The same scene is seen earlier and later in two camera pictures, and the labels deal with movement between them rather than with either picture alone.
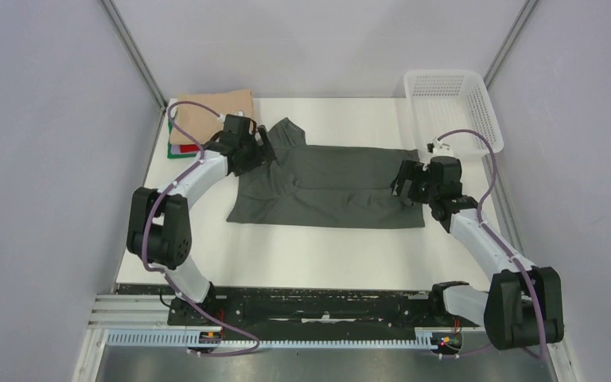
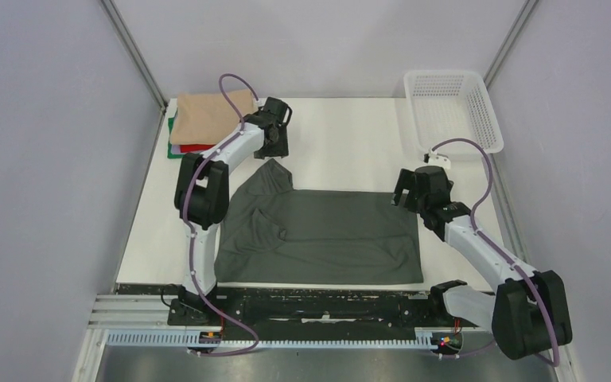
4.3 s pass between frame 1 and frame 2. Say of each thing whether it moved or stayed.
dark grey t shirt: moved
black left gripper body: moved
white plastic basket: stayed
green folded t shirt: stayed
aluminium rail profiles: stayed
